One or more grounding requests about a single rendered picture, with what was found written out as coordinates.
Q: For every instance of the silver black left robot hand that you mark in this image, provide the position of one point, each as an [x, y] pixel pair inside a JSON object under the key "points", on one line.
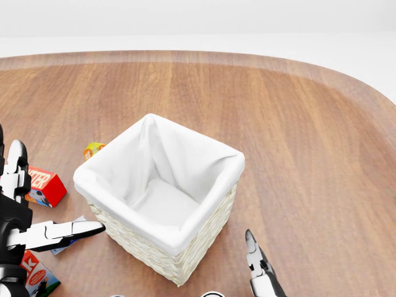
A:
{"points": [[15, 216]]}

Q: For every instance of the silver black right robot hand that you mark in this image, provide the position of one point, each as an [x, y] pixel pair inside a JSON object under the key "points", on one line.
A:
{"points": [[258, 263]]}

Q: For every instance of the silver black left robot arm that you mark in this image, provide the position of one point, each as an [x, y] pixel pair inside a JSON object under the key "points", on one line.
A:
{"points": [[12, 286]]}

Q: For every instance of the white wicker basket cloth liner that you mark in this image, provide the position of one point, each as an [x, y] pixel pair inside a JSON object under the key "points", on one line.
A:
{"points": [[161, 198]]}

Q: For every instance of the red butter box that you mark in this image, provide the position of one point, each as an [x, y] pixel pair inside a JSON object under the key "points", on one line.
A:
{"points": [[51, 187]]}

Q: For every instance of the blue white food box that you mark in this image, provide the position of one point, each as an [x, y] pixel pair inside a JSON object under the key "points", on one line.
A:
{"points": [[62, 246]]}

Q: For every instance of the red green milk carton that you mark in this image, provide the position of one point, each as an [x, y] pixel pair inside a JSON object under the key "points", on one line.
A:
{"points": [[38, 278]]}

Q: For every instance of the small orange food box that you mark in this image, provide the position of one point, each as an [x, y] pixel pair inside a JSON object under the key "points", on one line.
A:
{"points": [[92, 150]]}

